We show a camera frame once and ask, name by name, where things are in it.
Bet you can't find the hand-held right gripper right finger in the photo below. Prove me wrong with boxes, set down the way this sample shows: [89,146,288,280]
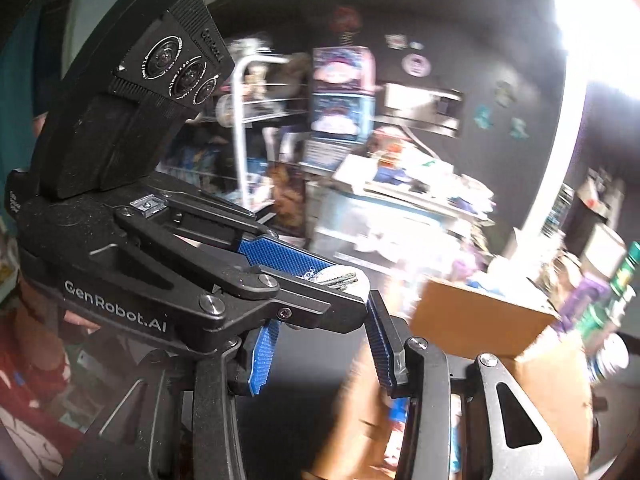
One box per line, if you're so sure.
[366,291,583,480]

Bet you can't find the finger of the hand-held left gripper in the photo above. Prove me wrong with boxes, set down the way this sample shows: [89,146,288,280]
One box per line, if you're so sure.
[155,189,337,282]
[115,206,372,334]

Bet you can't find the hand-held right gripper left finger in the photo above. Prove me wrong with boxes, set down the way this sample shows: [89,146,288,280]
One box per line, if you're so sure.
[60,319,282,480]

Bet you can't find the small white plastic case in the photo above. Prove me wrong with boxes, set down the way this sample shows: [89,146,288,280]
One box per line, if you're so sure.
[302,264,371,293]

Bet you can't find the brown cardboard box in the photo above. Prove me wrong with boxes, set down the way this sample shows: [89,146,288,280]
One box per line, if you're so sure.
[305,277,601,480]

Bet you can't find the person's left hand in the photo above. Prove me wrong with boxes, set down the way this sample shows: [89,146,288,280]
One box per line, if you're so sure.
[17,280,108,356]

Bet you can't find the clear bag of brown snacks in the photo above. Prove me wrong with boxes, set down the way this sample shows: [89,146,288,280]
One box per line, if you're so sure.
[267,162,307,238]

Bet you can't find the white labelled card box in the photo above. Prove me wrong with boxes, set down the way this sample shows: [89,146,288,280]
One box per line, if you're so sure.
[302,137,351,171]

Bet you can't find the white flat box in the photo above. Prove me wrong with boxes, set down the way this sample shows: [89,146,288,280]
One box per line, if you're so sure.
[332,152,391,193]

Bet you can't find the blue cartoon box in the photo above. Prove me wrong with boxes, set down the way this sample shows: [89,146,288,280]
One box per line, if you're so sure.
[310,92,376,143]

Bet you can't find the orange carousel figurine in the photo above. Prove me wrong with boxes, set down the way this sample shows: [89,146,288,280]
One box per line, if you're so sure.
[372,127,416,171]

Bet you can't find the pink cartoon box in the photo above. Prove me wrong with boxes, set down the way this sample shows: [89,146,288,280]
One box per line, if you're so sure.
[312,46,376,96]

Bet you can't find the purple packet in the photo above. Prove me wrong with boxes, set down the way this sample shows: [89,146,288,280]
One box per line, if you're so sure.
[560,272,608,333]

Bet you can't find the white pill bottle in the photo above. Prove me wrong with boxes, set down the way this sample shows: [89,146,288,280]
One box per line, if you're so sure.
[590,332,630,386]

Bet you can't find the round character badge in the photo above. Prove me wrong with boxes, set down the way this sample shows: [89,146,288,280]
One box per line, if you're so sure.
[402,53,432,77]

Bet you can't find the white paper roll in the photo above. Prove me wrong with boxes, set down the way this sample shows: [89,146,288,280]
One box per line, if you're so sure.
[580,222,626,281]

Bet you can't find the black mesh pen holder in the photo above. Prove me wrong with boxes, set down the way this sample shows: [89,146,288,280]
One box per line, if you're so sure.
[570,170,626,256]

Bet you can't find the green bottle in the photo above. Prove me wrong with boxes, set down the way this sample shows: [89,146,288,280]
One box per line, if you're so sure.
[575,242,640,341]

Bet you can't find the white desk lamp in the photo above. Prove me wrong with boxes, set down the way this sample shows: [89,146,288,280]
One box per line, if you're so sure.
[505,0,640,261]

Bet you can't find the white wire rack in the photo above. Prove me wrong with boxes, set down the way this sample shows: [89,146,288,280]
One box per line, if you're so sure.
[160,52,311,211]

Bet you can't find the grey wall outlet panel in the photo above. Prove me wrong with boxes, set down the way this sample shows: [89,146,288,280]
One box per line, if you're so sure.
[385,82,463,137]

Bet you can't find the spring head wall toy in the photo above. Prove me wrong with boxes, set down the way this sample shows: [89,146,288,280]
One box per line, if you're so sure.
[332,6,362,48]

